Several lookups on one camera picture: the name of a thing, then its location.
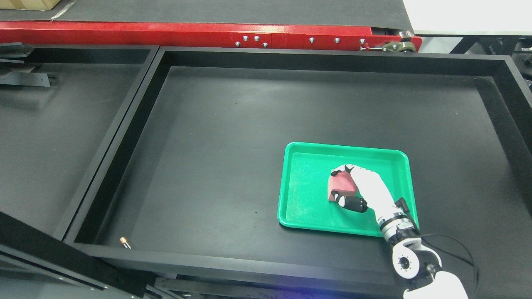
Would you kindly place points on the small orange black battery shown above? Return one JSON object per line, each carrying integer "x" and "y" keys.
{"x": 124, "y": 243}

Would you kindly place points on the pink foam block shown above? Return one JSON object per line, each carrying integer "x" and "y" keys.
{"x": 341, "y": 184}

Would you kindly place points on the black left shelf rack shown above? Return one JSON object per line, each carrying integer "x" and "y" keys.
{"x": 57, "y": 124}

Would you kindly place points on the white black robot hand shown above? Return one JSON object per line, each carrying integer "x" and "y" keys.
{"x": 373, "y": 193}

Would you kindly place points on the black shelf rack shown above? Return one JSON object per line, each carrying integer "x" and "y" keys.
{"x": 193, "y": 176}
{"x": 57, "y": 124}

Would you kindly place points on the black right shelf rack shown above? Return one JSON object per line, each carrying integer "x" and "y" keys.
{"x": 193, "y": 176}

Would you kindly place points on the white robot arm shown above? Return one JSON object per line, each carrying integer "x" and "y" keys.
{"x": 419, "y": 265}

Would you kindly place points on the green plastic tray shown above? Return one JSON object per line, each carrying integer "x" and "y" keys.
{"x": 304, "y": 203}

